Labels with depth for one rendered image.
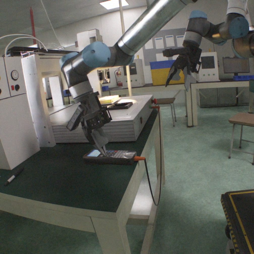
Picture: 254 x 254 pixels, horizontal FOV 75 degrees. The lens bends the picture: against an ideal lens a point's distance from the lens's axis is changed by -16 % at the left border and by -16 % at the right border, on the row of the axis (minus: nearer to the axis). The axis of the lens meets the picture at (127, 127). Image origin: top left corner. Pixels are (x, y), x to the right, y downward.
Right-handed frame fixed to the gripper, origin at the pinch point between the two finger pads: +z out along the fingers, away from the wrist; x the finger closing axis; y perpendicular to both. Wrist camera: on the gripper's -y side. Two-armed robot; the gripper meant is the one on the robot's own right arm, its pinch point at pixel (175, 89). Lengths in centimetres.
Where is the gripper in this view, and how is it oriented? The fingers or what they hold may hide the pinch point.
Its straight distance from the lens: 79.4
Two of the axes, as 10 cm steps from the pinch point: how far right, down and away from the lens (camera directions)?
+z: -2.8, 9.4, 1.9
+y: 9.0, 1.9, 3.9
